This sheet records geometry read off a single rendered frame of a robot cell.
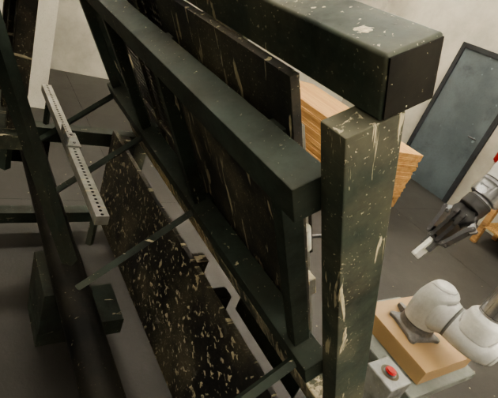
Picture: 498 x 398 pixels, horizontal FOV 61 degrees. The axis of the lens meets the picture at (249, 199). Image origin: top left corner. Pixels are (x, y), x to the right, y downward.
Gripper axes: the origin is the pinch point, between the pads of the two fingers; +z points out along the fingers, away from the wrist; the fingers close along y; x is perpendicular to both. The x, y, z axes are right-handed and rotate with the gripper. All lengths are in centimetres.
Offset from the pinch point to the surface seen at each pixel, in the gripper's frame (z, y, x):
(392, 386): 40, 10, 37
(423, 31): -19, 22, -75
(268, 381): 55, 10, -15
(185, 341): 101, -46, 11
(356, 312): 20.3, 20.5, -30.7
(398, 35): -16, 21, -77
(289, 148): 5, 9, -67
